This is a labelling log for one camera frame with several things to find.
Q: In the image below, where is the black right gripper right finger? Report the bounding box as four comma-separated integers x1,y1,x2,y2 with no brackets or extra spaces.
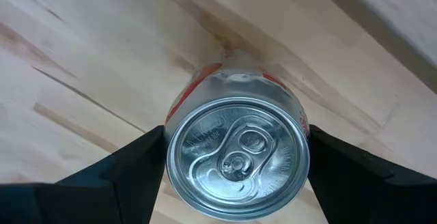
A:
308,124,437,224

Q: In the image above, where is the silver Diet Coke can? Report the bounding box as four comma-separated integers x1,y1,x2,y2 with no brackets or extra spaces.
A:
163,48,311,222

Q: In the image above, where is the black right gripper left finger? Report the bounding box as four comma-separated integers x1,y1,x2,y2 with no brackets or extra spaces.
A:
0,124,167,224

